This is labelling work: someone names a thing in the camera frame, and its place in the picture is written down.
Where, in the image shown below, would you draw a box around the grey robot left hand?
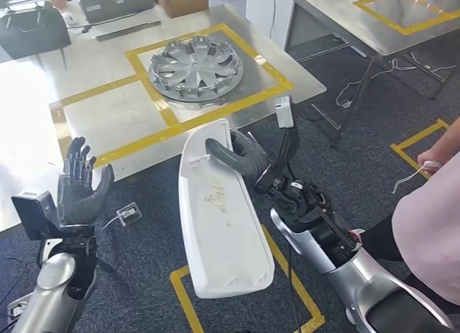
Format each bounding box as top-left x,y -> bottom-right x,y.
57,136 -> 115,226

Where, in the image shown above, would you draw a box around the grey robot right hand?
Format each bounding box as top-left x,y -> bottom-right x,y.
205,129 -> 271,189

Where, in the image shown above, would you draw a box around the white plastic shell part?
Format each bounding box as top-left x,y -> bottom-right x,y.
179,119 -> 275,300

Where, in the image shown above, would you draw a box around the steel workbench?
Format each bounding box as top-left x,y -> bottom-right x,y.
0,4 -> 327,234
283,0 -> 460,148

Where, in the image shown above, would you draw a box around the steel floor socket box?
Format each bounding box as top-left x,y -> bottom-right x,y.
6,292 -> 34,324
115,202 -> 143,228

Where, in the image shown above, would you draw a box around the grey wheel hubcap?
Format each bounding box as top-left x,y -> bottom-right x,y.
148,35 -> 244,104

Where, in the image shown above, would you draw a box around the black carry bag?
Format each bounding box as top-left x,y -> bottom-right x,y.
0,6 -> 72,69

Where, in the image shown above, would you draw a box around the grey metal bar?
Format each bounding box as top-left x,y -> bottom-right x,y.
95,19 -> 162,42

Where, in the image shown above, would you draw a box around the grey laptop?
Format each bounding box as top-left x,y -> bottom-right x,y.
76,0 -> 155,25

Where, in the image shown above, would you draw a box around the white handheld controller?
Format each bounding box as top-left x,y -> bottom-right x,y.
391,160 -> 443,194

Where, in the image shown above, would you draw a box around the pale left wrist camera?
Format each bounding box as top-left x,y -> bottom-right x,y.
11,191 -> 58,241

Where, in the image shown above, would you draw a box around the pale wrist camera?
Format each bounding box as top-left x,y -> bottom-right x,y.
11,191 -> 58,241
274,96 -> 296,129

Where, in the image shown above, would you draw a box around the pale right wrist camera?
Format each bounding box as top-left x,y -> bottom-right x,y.
274,96 -> 296,129

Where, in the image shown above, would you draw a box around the black floor cable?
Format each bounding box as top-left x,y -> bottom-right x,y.
0,255 -> 28,308

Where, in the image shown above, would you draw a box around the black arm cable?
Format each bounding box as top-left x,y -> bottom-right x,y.
287,245 -> 302,333

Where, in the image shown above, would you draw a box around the white floor cable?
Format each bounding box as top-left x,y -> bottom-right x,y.
335,58 -> 458,109

